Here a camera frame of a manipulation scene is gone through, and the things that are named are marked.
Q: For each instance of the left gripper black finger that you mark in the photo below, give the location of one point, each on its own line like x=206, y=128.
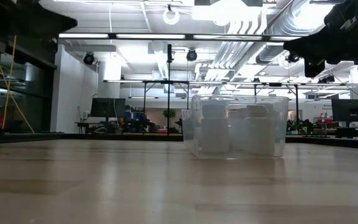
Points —
x=47, y=21

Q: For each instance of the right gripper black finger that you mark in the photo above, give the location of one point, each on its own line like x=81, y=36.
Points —
x=311, y=46
x=315, y=68

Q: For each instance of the white plastic pill bottle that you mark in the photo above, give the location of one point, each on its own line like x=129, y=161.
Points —
x=259, y=129
x=214, y=127
x=237, y=124

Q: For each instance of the clear plastic basket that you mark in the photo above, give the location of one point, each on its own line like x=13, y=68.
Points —
x=195, y=124

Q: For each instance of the black round ceiling spotlight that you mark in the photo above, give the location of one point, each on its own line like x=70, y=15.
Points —
x=191, y=55
x=89, y=58
x=292, y=57

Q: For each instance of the black computer monitor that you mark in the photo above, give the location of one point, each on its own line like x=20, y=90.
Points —
x=350, y=110
x=107, y=107

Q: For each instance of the long ceiling light strip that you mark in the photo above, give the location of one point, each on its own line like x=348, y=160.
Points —
x=151, y=36

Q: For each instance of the dark background desk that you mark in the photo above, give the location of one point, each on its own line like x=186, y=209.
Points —
x=98, y=124

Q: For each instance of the black tripod stand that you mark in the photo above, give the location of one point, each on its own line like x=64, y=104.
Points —
x=168, y=93

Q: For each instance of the green potted background plant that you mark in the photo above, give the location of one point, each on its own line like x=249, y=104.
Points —
x=169, y=114

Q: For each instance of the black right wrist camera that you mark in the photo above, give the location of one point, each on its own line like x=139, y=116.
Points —
x=353, y=12

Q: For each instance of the black background table frame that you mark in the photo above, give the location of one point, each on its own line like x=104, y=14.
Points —
x=151, y=82
x=296, y=102

